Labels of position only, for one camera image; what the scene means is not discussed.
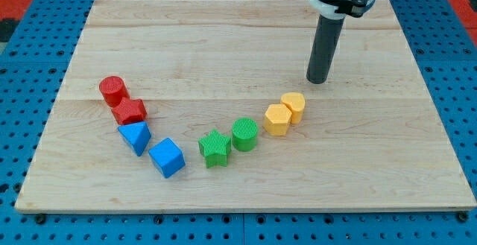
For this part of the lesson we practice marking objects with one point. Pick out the yellow hexagon block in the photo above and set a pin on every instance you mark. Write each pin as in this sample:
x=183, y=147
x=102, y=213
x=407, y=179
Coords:
x=277, y=119

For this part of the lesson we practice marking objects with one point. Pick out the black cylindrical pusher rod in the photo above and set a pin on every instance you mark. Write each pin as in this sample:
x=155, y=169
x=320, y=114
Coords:
x=325, y=41

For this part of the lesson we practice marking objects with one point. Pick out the green star block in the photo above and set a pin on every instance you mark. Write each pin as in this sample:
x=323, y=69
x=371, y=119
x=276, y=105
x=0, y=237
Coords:
x=215, y=149

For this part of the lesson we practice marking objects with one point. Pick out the red star block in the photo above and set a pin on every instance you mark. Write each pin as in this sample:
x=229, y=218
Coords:
x=129, y=111

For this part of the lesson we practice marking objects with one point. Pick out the blue cube block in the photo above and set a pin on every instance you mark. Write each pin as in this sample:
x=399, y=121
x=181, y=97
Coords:
x=167, y=157

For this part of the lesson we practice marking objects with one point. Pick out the yellow heart block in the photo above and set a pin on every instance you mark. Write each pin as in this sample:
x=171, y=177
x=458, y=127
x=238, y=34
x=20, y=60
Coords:
x=296, y=103

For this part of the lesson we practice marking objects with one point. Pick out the red cylinder block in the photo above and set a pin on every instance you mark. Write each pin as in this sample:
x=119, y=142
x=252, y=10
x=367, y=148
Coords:
x=113, y=89

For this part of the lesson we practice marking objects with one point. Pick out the wooden board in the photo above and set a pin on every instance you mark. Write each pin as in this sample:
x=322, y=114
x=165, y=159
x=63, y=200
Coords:
x=370, y=138

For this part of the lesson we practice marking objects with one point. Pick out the green cylinder block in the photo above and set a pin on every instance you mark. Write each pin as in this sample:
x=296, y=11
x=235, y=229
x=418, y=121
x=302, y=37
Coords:
x=245, y=131

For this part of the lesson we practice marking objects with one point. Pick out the blue triangle block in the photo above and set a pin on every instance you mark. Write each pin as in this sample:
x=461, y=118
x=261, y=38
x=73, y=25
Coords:
x=136, y=135

